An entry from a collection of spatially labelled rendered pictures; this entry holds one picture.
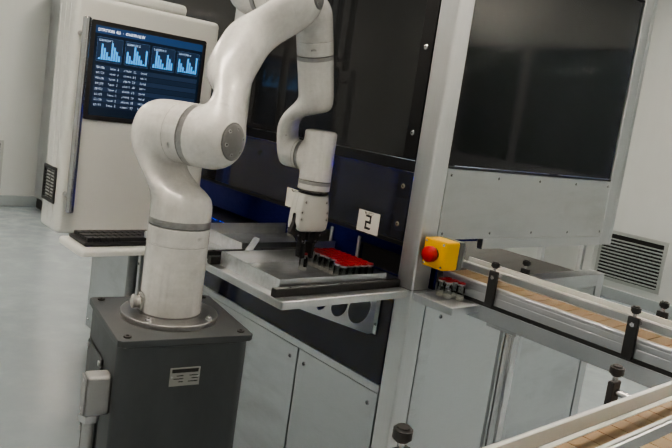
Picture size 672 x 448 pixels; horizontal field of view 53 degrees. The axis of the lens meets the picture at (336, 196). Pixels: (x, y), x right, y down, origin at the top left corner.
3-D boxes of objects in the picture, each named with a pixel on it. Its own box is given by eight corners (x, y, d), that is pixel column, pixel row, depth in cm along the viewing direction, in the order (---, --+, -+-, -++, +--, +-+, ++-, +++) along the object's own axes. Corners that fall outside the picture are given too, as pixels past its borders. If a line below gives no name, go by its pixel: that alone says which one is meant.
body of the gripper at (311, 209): (319, 186, 183) (314, 227, 185) (289, 185, 177) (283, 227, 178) (337, 191, 178) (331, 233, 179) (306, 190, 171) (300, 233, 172)
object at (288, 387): (251, 322, 404) (270, 176, 393) (559, 504, 251) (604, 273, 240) (82, 342, 338) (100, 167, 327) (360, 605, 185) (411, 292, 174)
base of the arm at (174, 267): (133, 334, 123) (144, 234, 121) (109, 301, 139) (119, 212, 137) (231, 329, 133) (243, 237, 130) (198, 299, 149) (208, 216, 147)
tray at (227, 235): (284, 232, 229) (285, 222, 228) (334, 252, 209) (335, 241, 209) (194, 233, 206) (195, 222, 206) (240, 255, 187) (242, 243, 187)
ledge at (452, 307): (447, 296, 183) (448, 289, 183) (486, 311, 173) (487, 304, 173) (412, 299, 174) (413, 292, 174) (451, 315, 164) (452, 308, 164)
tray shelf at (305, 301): (275, 235, 233) (275, 229, 232) (426, 295, 181) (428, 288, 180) (143, 236, 201) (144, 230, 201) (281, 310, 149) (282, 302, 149)
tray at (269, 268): (322, 260, 196) (324, 248, 196) (384, 285, 176) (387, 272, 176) (219, 264, 174) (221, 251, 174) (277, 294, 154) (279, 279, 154)
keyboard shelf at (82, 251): (176, 235, 248) (177, 228, 247) (215, 255, 227) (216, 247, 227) (49, 237, 219) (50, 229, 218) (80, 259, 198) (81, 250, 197)
